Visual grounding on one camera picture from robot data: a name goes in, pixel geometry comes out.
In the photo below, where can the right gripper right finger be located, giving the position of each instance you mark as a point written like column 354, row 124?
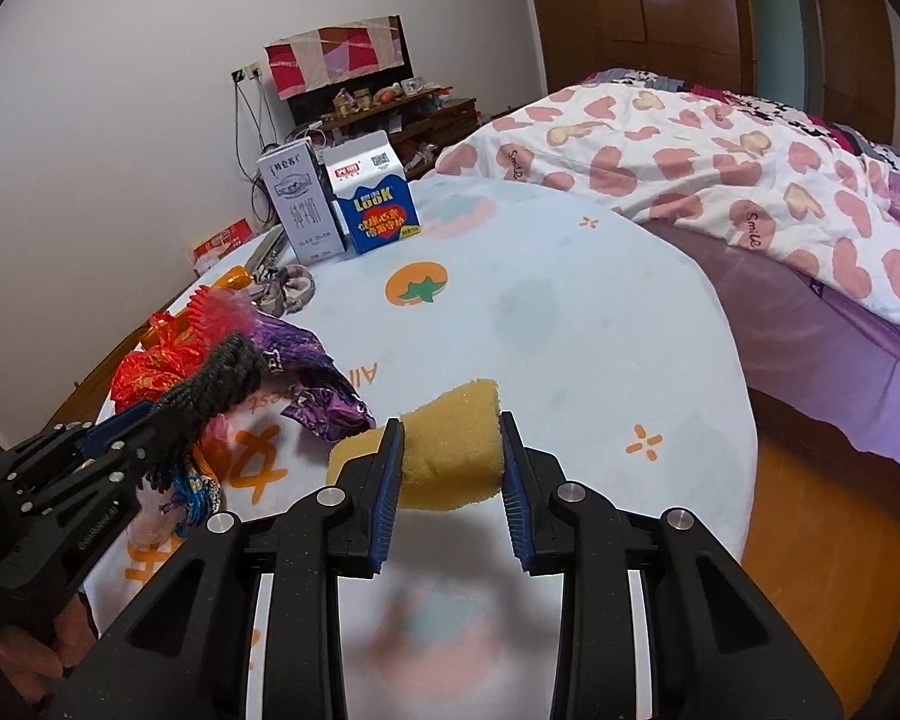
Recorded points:
column 718, row 648

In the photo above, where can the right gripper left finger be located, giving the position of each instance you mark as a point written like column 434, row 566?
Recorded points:
column 181, row 648

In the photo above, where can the red foil wrapper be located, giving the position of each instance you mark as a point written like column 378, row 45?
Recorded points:
column 170, row 353

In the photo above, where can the black knitted cloth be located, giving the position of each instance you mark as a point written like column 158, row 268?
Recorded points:
column 234, row 370

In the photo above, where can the pink transparent plastic bag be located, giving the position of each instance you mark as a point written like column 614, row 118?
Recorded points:
column 216, row 313

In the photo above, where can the yellow sponge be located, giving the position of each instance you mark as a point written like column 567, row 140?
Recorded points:
column 453, row 450

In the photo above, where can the purple foil wrapper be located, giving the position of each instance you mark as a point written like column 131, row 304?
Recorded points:
column 319, row 396

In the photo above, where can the person's left hand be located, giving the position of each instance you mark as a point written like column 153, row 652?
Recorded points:
column 35, row 669

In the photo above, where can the purple bed sheet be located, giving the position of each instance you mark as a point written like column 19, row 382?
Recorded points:
column 832, row 359

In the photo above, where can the grey patterned crumpled cloth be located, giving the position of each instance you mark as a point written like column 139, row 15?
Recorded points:
column 281, row 290

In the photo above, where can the red and white box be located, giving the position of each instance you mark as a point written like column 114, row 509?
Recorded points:
column 214, row 249

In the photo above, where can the white fruit-print tablecloth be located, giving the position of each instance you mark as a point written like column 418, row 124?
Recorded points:
column 613, row 353

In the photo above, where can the grey milk carton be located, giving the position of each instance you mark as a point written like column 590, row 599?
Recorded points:
column 299, row 194

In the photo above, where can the blue LOOK milk carton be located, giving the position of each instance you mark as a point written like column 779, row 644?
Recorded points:
column 369, row 184

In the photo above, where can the heart-print white quilt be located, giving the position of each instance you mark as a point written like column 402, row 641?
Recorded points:
column 711, row 167

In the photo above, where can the television with patterned cover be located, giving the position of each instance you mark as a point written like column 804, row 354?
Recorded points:
column 310, row 68

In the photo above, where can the dark wooden TV cabinet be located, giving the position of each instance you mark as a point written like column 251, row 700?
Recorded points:
column 420, row 127

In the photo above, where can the brown wooden wardrobe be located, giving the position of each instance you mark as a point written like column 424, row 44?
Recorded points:
column 715, row 43

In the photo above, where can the wall power socket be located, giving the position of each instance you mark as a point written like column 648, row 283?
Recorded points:
column 247, row 72

